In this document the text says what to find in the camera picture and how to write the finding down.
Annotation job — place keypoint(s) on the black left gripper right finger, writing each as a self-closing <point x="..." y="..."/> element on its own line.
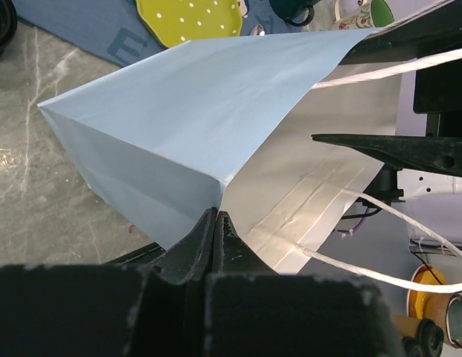
<point x="258" y="313"/>

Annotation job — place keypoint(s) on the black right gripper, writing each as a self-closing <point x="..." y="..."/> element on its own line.
<point x="431" y="95"/>

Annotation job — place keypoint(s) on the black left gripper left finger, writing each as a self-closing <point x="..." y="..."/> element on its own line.
<point x="151" y="309"/>

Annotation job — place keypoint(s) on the blue white paper bag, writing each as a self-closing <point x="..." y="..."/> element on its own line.
<point x="233" y="124"/>

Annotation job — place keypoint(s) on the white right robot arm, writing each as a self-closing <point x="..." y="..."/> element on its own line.
<point x="402" y="185"/>

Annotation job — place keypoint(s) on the floral cream mug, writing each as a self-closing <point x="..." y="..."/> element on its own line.
<point x="362" y="14"/>

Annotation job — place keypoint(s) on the dark green mug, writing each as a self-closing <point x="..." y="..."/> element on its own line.
<point x="288" y="10"/>

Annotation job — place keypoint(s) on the silver spoon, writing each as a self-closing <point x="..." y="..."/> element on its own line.
<point x="258" y="30"/>

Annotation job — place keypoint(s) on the blue letter print cloth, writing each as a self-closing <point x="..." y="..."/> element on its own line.
<point x="113" y="30"/>

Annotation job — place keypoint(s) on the stack of black lids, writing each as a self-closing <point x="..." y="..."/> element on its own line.
<point x="8" y="23"/>

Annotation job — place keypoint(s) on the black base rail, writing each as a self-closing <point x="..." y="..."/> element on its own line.
<point x="143" y="255"/>

